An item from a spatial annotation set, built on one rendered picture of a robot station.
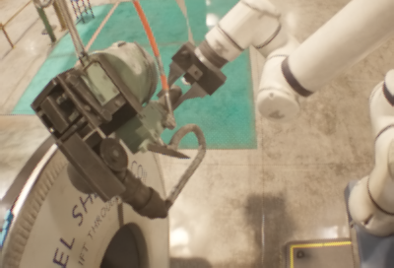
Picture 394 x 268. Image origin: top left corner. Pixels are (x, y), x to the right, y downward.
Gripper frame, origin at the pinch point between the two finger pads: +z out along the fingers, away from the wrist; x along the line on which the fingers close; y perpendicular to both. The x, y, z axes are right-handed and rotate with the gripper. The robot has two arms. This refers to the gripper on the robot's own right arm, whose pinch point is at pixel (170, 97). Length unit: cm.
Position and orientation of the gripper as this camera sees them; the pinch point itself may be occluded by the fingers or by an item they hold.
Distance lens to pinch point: 73.5
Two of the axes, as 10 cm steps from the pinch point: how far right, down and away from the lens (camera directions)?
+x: 7.2, 6.8, 1.3
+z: -6.7, 6.1, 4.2
